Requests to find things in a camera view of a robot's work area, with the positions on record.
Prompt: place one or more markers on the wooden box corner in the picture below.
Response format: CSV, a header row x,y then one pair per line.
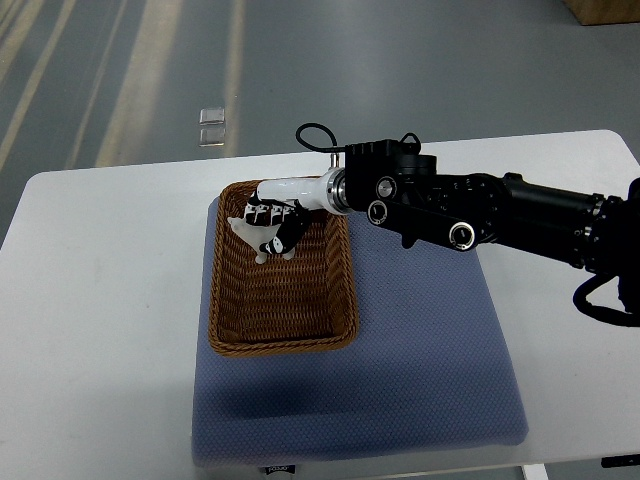
x,y
604,12

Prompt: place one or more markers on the blue textured cushion mat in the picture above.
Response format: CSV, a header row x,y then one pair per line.
x,y
428,370

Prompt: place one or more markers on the upper clear floor tile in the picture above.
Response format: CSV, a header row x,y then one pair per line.
x,y
212,116

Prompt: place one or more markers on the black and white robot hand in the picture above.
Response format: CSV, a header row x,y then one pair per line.
x,y
291,202

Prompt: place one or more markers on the black table control panel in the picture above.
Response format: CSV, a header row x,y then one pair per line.
x,y
620,461

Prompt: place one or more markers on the brown wicker basket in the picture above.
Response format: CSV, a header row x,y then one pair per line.
x,y
305,304

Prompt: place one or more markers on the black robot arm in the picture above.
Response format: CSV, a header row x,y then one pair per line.
x,y
399,189

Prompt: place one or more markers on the white toy bear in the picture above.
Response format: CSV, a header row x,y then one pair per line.
x,y
253,235

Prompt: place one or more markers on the lower clear floor tile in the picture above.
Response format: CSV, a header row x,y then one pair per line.
x,y
212,136

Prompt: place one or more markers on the clear floor tile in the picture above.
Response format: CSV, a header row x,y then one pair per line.
x,y
212,116
212,136

